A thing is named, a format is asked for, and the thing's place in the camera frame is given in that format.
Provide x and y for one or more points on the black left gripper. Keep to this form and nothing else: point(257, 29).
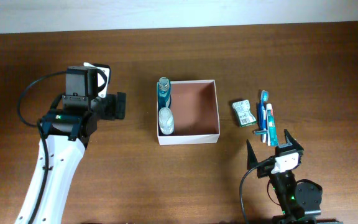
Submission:
point(112, 111)

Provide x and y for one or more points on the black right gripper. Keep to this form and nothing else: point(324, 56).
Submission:
point(265, 169)

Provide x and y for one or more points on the green white soap packet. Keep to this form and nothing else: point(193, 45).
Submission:
point(243, 114)

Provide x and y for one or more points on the clear gel bottle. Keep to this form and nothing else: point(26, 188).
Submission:
point(166, 121)

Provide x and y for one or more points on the blue mouthwash bottle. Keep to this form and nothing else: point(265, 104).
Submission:
point(164, 93)

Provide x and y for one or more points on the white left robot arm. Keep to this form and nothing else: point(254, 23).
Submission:
point(65, 132)

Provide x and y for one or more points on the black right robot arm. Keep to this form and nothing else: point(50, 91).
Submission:
point(299, 200)

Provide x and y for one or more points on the green white toothpaste tube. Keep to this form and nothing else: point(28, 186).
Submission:
point(272, 133)

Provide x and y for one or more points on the blue razor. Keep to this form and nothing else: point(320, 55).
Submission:
point(259, 132)

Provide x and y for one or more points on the blue white toothbrush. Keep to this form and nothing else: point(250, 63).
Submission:
point(264, 97)

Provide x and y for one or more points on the pink open box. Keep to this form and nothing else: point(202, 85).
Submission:
point(195, 113)

